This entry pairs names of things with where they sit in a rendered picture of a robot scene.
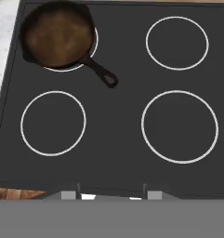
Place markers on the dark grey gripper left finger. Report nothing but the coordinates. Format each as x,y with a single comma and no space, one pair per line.
69,194

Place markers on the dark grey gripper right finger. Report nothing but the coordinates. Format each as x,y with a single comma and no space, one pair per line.
155,194

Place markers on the dark cast iron pan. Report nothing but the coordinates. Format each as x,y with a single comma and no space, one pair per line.
57,35

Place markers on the black glass hob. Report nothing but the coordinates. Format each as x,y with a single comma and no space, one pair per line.
116,124

